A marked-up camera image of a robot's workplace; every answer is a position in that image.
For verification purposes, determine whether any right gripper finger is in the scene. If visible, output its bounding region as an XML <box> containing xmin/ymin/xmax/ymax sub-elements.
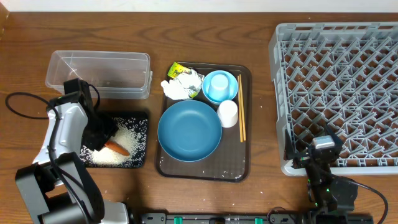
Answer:
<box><xmin>323</xmin><ymin>124</ymin><xmax>343</xmax><ymax>145</ymax></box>
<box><xmin>284</xmin><ymin>129</ymin><xmax>296</xmax><ymax>161</ymax></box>

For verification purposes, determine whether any orange carrot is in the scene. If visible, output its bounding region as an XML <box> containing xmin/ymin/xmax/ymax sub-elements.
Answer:
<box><xmin>104</xmin><ymin>141</ymin><xmax>130</xmax><ymax>156</ymax></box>

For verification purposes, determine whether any pile of white rice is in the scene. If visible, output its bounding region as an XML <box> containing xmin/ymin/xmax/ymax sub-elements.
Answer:
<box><xmin>82</xmin><ymin>117</ymin><xmax>149</xmax><ymax>166</ymax></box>

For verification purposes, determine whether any dark blue plate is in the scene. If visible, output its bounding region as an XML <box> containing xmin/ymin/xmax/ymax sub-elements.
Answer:
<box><xmin>157</xmin><ymin>100</ymin><xmax>223</xmax><ymax>162</ymax></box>

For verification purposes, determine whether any white tissue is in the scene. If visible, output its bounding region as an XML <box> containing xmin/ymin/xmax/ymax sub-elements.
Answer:
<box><xmin>160</xmin><ymin>69</ymin><xmax>204</xmax><ymax>100</ymax></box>

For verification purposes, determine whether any yellow silver snack wrapper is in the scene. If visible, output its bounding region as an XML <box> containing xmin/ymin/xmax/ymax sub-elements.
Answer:
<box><xmin>167</xmin><ymin>62</ymin><xmax>191</xmax><ymax>79</ymax></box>

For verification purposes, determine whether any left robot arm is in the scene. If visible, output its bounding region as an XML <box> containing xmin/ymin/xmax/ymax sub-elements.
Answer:
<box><xmin>15</xmin><ymin>78</ymin><xmax>130</xmax><ymax>223</ymax></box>

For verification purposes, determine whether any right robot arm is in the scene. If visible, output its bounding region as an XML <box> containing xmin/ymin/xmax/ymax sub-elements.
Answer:
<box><xmin>284</xmin><ymin>124</ymin><xmax>358</xmax><ymax>223</ymax></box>

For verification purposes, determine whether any black waste tray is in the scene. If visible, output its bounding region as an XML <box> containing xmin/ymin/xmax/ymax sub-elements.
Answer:
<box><xmin>77</xmin><ymin>109</ymin><xmax>150</xmax><ymax>169</ymax></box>

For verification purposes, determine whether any grey dishwasher rack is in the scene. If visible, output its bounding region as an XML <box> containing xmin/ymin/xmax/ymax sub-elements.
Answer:
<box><xmin>269</xmin><ymin>22</ymin><xmax>397</xmax><ymax>176</ymax></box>

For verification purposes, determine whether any clear plastic bin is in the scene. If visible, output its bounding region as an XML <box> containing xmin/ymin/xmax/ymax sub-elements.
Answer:
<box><xmin>45</xmin><ymin>50</ymin><xmax>152</xmax><ymax>100</ymax></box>

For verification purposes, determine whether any brown serving tray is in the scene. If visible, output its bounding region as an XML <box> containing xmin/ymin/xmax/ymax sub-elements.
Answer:
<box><xmin>155</xmin><ymin>62</ymin><xmax>252</xmax><ymax>182</ymax></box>

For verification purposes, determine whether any wooden chopstick right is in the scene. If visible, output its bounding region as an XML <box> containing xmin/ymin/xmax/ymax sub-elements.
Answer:
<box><xmin>241</xmin><ymin>78</ymin><xmax>246</xmax><ymax>142</ymax></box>

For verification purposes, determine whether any wooden chopstick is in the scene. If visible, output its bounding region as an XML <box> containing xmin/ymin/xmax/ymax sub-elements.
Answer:
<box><xmin>238</xmin><ymin>74</ymin><xmax>243</xmax><ymax>142</ymax></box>
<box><xmin>241</xmin><ymin>78</ymin><xmax>246</xmax><ymax>142</ymax></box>

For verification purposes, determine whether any white cup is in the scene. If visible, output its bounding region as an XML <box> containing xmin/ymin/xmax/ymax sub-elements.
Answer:
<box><xmin>217</xmin><ymin>100</ymin><xmax>238</xmax><ymax>128</ymax></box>

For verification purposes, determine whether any wooden chopstick left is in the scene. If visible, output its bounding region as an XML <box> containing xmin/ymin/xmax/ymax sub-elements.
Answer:
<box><xmin>238</xmin><ymin>74</ymin><xmax>243</xmax><ymax>142</ymax></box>

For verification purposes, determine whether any light blue cup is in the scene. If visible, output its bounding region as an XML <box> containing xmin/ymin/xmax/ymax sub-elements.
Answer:
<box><xmin>208</xmin><ymin>73</ymin><xmax>229</xmax><ymax>101</ymax></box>

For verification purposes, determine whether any light blue bowl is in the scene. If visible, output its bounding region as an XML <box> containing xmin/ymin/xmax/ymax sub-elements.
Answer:
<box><xmin>202</xmin><ymin>70</ymin><xmax>238</xmax><ymax>105</ymax></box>

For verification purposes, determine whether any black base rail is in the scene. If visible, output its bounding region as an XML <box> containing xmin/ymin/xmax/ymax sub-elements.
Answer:
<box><xmin>138</xmin><ymin>212</ymin><xmax>374</xmax><ymax>224</ymax></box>

